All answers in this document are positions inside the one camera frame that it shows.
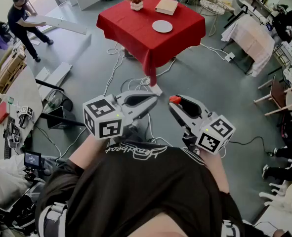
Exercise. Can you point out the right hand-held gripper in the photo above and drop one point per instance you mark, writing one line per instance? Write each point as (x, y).
(217, 130)

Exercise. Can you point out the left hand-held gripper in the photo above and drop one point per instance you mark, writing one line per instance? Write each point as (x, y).
(103, 110)

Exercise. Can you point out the small red object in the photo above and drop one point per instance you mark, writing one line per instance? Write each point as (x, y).
(175, 99)

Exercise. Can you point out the white round plate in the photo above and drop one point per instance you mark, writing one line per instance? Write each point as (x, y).
(162, 26)

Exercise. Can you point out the person's left forearm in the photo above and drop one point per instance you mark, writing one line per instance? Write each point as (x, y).
(86, 152)

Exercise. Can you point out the person's right forearm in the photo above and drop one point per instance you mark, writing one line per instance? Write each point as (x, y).
(215, 169)

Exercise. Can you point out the white power strip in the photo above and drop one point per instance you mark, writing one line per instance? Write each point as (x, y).
(229, 56)

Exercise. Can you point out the red cloth covered table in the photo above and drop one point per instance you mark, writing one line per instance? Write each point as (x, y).
(136, 33)

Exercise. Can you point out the black metal bar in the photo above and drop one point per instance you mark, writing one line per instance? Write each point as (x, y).
(49, 85)
(80, 124)

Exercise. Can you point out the black waste bin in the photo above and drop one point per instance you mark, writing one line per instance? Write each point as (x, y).
(67, 105)

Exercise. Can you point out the person's black printed shirt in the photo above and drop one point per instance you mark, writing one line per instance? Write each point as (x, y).
(136, 181)

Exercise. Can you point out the black flat box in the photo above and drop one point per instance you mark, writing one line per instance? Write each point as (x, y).
(61, 115)

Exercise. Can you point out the white shelf board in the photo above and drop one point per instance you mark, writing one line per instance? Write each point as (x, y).
(59, 74)
(42, 74)

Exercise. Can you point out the wooden chair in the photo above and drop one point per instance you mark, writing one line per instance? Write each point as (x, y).
(278, 95)

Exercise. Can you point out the white cloth covered table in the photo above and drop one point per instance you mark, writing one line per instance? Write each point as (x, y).
(252, 38)

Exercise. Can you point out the beige hardcover book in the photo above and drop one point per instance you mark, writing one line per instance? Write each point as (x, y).
(166, 6)

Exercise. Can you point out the long white board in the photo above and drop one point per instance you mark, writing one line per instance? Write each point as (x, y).
(61, 23)

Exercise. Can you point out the idle hand-held gripper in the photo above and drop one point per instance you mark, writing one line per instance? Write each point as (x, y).
(26, 110)
(16, 138)

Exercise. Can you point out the white mannequin hands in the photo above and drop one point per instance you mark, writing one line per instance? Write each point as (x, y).
(271, 196)

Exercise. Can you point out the white desk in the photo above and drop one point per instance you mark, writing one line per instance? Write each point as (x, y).
(24, 88)

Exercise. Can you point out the small black monitor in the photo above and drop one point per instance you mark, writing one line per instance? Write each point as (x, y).
(32, 159)

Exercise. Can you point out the clear plastic bottle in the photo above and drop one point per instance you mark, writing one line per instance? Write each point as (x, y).
(6, 99)

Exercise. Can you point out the red book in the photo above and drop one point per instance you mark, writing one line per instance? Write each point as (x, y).
(2, 112)

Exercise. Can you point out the black keyboard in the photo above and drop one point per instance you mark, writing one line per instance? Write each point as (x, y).
(7, 147)

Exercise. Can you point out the white plastic bag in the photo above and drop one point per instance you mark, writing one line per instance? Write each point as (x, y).
(10, 181)

